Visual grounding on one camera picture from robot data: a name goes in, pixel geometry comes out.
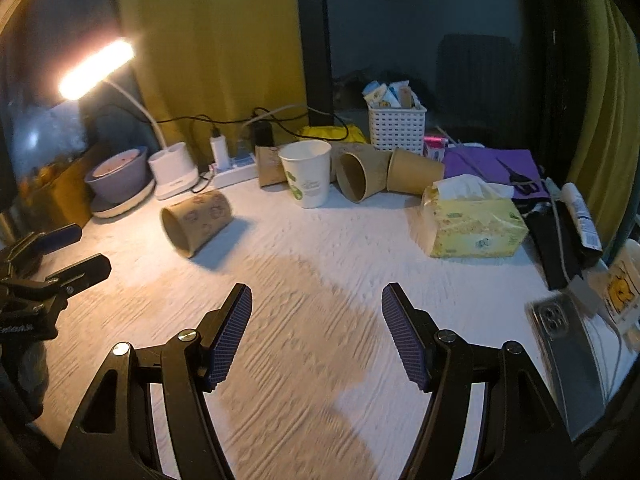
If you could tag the brown patterned paper cup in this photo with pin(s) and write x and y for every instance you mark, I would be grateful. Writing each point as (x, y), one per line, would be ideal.
(190, 224)

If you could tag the brown paper cup lying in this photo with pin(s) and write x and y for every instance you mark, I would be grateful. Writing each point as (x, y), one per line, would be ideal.
(412, 174)
(363, 173)
(270, 170)

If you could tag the purple bowl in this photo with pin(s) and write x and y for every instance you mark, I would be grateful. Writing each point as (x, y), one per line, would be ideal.
(121, 176)

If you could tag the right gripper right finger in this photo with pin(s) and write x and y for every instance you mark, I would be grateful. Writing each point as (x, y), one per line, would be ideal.
(522, 435)

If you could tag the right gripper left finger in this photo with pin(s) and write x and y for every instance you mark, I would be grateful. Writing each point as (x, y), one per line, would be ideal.
(112, 434)

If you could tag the white plate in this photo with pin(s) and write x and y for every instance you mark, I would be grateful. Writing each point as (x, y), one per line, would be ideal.
(102, 209)

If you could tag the purple folder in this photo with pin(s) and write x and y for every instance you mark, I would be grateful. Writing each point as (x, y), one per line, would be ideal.
(481, 162)

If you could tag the brown paper cup lying middle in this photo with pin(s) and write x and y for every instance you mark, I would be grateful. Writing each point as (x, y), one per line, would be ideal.
(363, 173)

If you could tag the yellow curtain right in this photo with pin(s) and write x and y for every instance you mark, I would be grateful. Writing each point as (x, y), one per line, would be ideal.
(606, 159)

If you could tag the white paper cup green print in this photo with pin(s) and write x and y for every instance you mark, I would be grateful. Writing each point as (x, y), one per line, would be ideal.
(307, 167)

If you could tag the yellow tissue pack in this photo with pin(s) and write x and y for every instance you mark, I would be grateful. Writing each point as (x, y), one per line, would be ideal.
(468, 217)

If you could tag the white lattice basket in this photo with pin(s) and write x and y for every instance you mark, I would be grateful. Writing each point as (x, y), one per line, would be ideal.
(393, 127)

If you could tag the yellow curtain left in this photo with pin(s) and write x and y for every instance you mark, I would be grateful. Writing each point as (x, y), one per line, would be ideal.
(220, 58)

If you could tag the yellow curtain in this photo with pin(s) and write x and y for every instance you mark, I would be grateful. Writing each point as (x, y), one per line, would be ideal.
(220, 58)
(606, 159)

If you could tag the white power strip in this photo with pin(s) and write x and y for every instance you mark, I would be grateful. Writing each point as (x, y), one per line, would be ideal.
(242, 169)

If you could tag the white desk lamp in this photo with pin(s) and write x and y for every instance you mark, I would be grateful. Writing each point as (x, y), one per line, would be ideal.
(172, 166)

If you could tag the yellow bag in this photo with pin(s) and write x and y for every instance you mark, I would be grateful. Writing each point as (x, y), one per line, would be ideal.
(349, 134)

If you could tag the white charger plug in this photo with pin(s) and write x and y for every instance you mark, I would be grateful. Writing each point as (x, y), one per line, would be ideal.
(219, 146)

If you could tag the black scissors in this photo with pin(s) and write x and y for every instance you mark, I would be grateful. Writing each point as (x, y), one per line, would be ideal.
(523, 185)

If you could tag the brown paper cup lying left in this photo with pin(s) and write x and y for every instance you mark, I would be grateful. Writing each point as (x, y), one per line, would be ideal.
(270, 170)

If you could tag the brown paper cup lying right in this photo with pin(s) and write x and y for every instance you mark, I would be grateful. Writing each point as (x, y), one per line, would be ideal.
(412, 174)

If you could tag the white tablecloth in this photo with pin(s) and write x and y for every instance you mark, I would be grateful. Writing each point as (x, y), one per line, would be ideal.
(316, 389)

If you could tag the white bear mug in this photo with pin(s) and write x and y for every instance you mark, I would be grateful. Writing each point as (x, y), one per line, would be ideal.
(618, 290)

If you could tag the black charger plug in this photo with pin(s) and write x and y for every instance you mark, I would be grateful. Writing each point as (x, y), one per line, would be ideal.
(263, 134)

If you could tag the black pouch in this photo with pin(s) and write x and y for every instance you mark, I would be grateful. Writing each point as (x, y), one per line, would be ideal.
(557, 244)

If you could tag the cardboard box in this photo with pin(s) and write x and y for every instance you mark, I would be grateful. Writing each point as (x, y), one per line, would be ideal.
(57, 195)

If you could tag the pink small box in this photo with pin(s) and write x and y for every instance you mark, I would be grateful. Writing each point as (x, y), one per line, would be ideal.
(435, 147)

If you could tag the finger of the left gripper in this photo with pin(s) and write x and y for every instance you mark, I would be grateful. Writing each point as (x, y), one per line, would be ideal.
(72, 280)
(23, 257)

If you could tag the white tube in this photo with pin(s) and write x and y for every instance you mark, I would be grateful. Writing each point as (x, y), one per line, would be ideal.
(581, 217)

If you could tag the smartphone in clear case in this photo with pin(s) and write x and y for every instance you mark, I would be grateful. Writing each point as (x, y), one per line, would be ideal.
(577, 386)

